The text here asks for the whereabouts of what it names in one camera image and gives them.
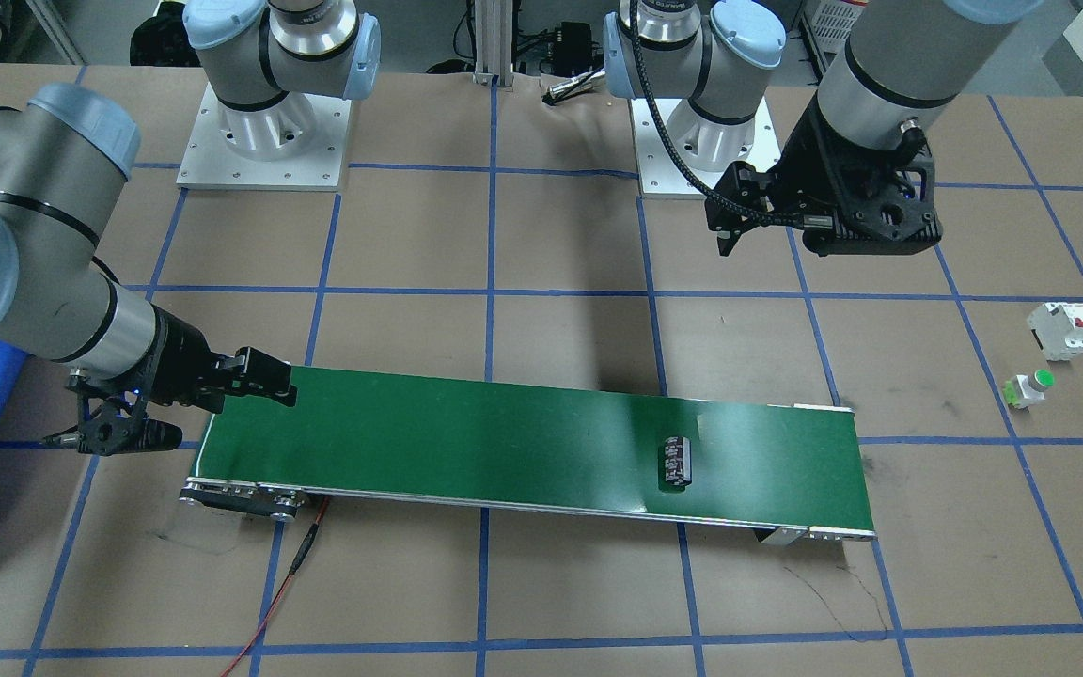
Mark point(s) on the aluminium frame post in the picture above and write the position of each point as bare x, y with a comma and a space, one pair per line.
495, 35

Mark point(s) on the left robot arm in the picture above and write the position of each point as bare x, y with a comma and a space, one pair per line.
711, 82

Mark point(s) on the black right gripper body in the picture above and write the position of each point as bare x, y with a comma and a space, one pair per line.
182, 360

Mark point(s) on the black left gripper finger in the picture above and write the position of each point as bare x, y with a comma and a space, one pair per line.
727, 239

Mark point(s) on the white circuit breaker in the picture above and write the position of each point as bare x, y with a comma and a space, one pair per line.
1058, 328

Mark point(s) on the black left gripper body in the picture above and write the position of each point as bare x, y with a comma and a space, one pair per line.
812, 174

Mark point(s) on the green push button switch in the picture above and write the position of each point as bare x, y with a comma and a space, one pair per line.
1023, 390

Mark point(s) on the black cylindrical capacitor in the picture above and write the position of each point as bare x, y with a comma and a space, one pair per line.
675, 463

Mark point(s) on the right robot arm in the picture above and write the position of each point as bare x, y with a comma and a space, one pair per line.
64, 159

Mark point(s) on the green conveyor belt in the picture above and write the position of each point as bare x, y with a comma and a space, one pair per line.
792, 471

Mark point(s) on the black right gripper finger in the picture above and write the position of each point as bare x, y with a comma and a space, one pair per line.
115, 427
251, 372

